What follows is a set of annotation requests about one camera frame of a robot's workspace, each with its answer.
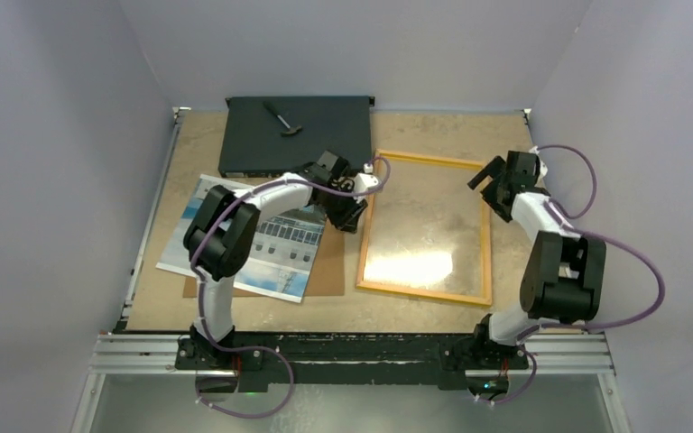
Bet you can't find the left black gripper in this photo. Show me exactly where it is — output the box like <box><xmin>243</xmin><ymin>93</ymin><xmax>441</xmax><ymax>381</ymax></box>
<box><xmin>320</xmin><ymin>181</ymin><xmax>366</xmax><ymax>233</ymax></box>

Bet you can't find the sky building photo print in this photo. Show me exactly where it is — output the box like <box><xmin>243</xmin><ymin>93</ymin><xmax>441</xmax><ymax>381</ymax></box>
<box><xmin>156</xmin><ymin>174</ymin><xmax>326</xmax><ymax>303</ymax></box>

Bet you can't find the yellow wooden picture frame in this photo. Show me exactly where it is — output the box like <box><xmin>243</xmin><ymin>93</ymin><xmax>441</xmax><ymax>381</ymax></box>
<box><xmin>355</xmin><ymin>149</ymin><xmax>494</xmax><ymax>309</ymax></box>

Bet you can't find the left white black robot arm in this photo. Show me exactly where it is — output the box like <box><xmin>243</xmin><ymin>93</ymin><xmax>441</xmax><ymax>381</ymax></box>
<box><xmin>183</xmin><ymin>152</ymin><xmax>387</xmax><ymax>369</ymax></box>

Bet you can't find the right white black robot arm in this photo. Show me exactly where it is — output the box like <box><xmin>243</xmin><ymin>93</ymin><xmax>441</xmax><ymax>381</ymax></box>
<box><xmin>467</xmin><ymin>151</ymin><xmax>606</xmax><ymax>367</ymax></box>

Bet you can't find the brown cardboard backing board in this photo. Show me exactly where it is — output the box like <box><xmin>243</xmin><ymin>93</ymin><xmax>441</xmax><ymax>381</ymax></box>
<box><xmin>181</xmin><ymin>224</ymin><xmax>347</xmax><ymax>299</ymax></box>

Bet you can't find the small black hammer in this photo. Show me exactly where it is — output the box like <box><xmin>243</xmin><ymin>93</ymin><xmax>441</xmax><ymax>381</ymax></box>
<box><xmin>263</xmin><ymin>100</ymin><xmax>303</xmax><ymax>137</ymax></box>

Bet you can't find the black flat box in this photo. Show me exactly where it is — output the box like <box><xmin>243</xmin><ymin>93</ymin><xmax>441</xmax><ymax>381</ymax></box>
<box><xmin>217</xmin><ymin>95</ymin><xmax>375</xmax><ymax>178</ymax></box>

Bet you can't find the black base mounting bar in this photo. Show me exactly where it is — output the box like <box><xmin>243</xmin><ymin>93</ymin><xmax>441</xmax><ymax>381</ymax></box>
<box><xmin>175</xmin><ymin>329</ymin><xmax>529</xmax><ymax>392</ymax></box>

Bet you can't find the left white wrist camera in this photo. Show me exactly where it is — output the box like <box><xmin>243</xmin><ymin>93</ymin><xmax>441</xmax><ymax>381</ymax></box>
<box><xmin>352</xmin><ymin>162</ymin><xmax>383</xmax><ymax>197</ymax></box>

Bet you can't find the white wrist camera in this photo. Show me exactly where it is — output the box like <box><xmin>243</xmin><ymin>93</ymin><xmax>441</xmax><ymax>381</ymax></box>
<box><xmin>528</xmin><ymin>146</ymin><xmax>548</xmax><ymax>186</ymax></box>
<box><xmin>352</xmin><ymin>162</ymin><xmax>383</xmax><ymax>197</ymax></box>

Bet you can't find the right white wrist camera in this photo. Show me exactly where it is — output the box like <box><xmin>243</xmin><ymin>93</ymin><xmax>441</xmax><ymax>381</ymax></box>
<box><xmin>528</xmin><ymin>146</ymin><xmax>548</xmax><ymax>186</ymax></box>

